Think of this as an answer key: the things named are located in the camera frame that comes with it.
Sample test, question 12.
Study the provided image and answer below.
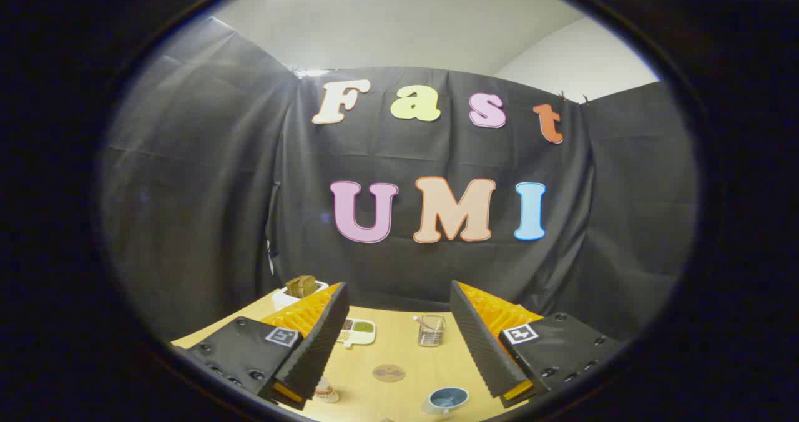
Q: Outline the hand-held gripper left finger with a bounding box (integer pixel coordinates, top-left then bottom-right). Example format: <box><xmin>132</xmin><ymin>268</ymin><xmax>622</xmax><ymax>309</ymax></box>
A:
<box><xmin>185</xmin><ymin>282</ymin><xmax>351</xmax><ymax>411</ymax></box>

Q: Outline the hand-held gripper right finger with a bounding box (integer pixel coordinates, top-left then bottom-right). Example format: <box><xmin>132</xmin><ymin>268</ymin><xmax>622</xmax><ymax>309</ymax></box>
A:
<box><xmin>449</xmin><ymin>280</ymin><xmax>625</xmax><ymax>409</ymax></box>

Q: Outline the clear plastic juice bottle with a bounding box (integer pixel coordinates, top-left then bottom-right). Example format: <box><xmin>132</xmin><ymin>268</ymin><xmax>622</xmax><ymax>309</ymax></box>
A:
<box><xmin>312</xmin><ymin>375</ymin><xmax>341</xmax><ymax>404</ymax></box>

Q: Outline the pale blue cup wooden handle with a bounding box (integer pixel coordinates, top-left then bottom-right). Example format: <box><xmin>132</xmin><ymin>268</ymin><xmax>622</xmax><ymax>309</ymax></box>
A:
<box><xmin>426</xmin><ymin>386</ymin><xmax>470</xmax><ymax>415</ymax></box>

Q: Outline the white divided grain tray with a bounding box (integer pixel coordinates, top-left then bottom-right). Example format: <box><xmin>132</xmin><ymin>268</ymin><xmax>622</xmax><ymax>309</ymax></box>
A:
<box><xmin>336</xmin><ymin>318</ymin><xmax>377</xmax><ymax>348</ymax></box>

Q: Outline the white toaster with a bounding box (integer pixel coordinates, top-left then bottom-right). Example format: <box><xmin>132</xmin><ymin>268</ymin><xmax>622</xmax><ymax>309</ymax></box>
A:
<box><xmin>272</xmin><ymin>280</ymin><xmax>330</xmax><ymax>311</ymax></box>

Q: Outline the brown toast slice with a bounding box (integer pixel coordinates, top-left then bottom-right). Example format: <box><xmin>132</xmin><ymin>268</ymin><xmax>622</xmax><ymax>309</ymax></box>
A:
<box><xmin>285</xmin><ymin>275</ymin><xmax>318</xmax><ymax>298</ymax></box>

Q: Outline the wooden table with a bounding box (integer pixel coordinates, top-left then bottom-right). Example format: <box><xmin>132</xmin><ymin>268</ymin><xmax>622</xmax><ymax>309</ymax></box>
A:
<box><xmin>172</xmin><ymin>291</ymin><xmax>550</xmax><ymax>422</ymax></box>

